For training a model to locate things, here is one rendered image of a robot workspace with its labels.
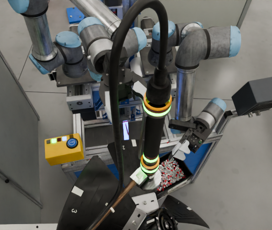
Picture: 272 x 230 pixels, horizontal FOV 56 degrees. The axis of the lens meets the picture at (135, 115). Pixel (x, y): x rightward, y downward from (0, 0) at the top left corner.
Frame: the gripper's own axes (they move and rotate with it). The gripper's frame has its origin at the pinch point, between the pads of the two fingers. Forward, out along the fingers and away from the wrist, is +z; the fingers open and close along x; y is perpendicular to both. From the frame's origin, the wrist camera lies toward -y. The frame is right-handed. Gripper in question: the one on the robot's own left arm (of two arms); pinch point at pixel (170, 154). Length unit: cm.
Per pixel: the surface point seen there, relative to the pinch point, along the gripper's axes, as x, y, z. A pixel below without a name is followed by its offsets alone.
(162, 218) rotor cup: -7.1, 11.4, 22.8
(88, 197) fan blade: -21.8, -8.5, 35.1
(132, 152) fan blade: 0.1, -12.2, 9.5
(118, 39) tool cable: -80, -5, 29
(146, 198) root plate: -0.6, 3.3, 20.0
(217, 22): 84, -55, -186
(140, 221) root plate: -6.7, 6.5, 28.2
